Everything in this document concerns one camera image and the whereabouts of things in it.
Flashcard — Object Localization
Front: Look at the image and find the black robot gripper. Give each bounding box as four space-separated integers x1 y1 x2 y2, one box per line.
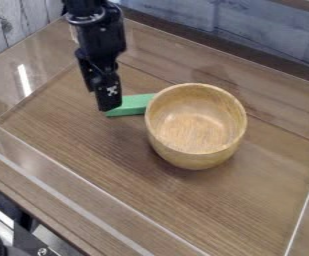
67 6 126 112

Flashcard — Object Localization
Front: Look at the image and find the green rectangular block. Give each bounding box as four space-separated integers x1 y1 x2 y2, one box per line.
105 93 156 117

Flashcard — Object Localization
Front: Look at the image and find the round wooden bowl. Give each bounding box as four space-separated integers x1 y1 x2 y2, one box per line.
145 83 248 170

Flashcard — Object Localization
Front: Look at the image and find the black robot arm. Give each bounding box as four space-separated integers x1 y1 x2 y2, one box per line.
63 0 126 112

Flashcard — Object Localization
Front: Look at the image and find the clear acrylic tray wall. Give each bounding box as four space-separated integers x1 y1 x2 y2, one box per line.
0 116 212 256

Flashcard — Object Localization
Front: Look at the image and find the black metal bracket with bolt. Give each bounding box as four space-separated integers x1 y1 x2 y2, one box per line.
13 223 61 256

